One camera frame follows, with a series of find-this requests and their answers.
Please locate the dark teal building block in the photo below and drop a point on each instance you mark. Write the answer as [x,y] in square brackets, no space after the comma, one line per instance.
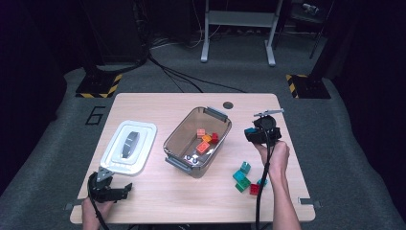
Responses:
[252,130]

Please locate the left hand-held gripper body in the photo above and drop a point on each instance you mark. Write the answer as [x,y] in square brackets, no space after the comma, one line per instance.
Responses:
[102,191]

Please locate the black yellow striped base plate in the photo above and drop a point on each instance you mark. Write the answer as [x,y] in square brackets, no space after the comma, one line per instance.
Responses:
[311,87]
[95,85]

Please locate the transparent brown storage box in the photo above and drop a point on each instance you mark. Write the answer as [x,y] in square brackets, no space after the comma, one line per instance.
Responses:
[185,140]

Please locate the orange building block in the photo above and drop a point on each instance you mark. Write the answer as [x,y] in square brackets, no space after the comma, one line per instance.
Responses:
[207,138]

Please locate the small red building block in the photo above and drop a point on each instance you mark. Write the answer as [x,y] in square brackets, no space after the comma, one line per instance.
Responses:
[254,189]

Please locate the white metal desk frame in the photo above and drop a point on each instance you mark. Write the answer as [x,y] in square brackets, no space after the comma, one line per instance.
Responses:
[239,18]

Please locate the blue building block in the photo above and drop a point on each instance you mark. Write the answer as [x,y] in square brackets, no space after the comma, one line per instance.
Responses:
[265,182]

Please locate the light teal building block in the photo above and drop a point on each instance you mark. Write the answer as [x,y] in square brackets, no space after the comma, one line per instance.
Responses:
[245,167]

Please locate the person's right hand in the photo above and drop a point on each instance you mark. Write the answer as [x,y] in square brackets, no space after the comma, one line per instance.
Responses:
[277,158]

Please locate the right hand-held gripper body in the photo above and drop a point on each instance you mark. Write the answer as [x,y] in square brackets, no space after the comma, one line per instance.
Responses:
[276,132]

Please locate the salmon pink building block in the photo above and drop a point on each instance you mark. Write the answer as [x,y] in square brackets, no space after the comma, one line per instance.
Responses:
[201,133]

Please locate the small grey device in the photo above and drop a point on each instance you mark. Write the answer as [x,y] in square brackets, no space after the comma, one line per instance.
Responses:
[311,8]

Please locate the grey metal table bracket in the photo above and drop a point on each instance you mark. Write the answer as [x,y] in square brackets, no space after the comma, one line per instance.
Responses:
[72,205]
[310,202]

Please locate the green building block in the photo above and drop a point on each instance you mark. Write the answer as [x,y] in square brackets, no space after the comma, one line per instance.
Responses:
[243,184]

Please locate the person's left hand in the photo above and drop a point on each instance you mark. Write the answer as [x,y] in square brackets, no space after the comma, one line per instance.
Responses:
[91,214]

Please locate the orange-red building block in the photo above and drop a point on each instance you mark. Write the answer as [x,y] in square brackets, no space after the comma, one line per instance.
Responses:
[203,147]

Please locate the dark round table grommet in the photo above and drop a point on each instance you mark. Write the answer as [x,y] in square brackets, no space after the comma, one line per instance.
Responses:
[228,105]

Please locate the dark cabinet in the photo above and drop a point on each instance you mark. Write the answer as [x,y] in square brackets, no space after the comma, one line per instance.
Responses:
[118,28]

